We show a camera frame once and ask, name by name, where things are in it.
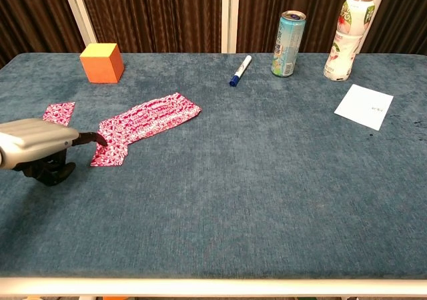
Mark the white partition frame post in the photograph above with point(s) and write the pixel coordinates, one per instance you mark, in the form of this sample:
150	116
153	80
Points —
230	16
80	13

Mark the plastic bottle yellow cap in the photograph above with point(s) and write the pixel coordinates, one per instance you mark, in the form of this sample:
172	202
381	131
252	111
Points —
347	40

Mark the dark brown curtain panel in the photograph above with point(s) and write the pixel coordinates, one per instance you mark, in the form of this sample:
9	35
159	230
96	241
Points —
267	0
400	16
33	16
153	13

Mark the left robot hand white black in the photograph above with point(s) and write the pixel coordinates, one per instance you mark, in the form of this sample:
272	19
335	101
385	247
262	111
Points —
30	140

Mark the orange cube yellow face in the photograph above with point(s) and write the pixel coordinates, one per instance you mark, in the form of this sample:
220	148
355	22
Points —
101	63

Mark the white blank card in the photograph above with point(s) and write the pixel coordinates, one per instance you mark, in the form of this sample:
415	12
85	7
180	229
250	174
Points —
363	105

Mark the light blue drink can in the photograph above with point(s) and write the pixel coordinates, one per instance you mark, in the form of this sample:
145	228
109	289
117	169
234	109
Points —
287	46

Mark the white marker blue cap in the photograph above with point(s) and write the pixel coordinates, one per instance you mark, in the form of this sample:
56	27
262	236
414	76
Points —
241	70

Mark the pink patterned cloth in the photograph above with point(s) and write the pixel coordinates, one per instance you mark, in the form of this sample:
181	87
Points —
156	116

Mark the blue fabric table mat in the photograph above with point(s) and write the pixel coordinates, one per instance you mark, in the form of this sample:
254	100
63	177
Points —
233	180

